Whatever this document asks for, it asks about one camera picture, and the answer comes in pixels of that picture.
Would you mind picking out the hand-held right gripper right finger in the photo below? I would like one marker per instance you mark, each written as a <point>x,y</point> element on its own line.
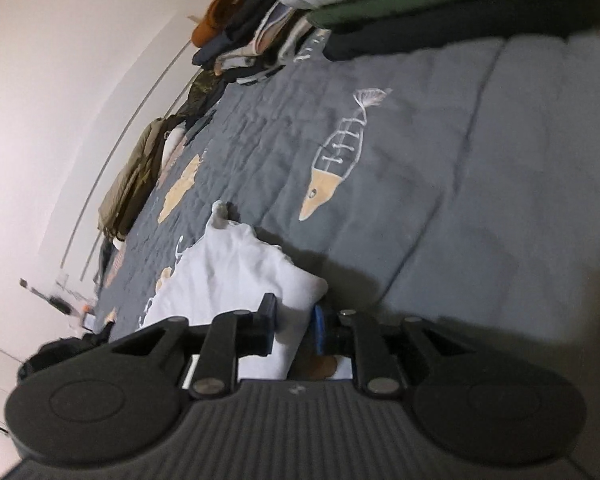
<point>320,330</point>

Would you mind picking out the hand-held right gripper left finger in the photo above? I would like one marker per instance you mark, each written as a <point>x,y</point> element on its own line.
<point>269,330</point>

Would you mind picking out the white hoodie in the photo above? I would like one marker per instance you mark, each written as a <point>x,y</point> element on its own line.
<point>230,270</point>

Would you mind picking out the stack of folded clothes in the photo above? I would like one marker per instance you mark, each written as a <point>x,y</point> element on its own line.
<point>250,25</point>

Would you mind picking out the grey printed quilt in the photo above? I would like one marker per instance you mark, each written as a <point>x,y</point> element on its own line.
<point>430,185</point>

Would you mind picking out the white pillow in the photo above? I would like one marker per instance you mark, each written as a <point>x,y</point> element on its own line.
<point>172,142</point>

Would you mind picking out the dark flat cloth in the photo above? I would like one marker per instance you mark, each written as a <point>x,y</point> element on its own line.
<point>200,125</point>

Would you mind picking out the white headboard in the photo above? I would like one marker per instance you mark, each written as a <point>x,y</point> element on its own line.
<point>105,135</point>

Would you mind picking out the black folded garment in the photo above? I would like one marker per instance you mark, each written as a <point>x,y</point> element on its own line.
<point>455,32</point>

